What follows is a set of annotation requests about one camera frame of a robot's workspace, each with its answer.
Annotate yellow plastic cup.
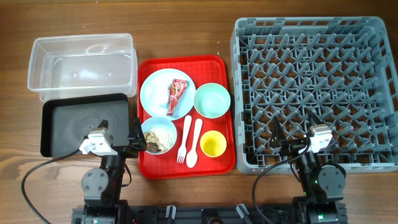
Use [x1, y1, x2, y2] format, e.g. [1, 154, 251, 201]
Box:
[200, 131, 227, 158]

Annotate rice and food scraps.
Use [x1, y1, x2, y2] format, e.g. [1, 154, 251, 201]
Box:
[144, 127, 174, 154]

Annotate small light blue bowl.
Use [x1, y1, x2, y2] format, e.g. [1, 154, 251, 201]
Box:
[141, 117, 177, 156]

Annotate white plastic spoon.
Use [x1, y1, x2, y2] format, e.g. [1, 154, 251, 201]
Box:
[186, 118, 203, 168]

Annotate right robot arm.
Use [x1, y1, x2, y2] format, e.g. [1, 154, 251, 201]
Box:
[270, 111, 346, 223]

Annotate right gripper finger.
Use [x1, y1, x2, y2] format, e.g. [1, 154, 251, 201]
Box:
[269, 116, 286, 147]
[307, 110, 320, 126]

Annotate mint green bowl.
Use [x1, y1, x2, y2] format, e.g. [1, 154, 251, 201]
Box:
[193, 83, 231, 119]

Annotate black plastic tray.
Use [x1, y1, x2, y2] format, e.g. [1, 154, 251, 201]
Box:
[40, 93, 129, 157]

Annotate red snack wrapper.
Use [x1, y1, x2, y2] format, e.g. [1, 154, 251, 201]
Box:
[167, 79, 188, 116]

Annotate clear plastic bin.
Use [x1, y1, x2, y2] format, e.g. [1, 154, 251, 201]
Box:
[27, 33, 137, 102]

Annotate grey dishwasher rack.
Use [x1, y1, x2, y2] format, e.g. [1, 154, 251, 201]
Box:
[230, 16, 397, 175]

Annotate large light blue plate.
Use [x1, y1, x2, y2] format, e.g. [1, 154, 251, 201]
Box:
[140, 68, 196, 121]

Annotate red serving tray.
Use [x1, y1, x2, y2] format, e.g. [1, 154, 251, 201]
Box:
[137, 55, 236, 179]

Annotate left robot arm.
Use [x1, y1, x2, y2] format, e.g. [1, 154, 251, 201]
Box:
[73, 118, 147, 224]

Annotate white plastic fork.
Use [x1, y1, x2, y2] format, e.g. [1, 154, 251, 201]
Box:
[177, 115, 192, 164]

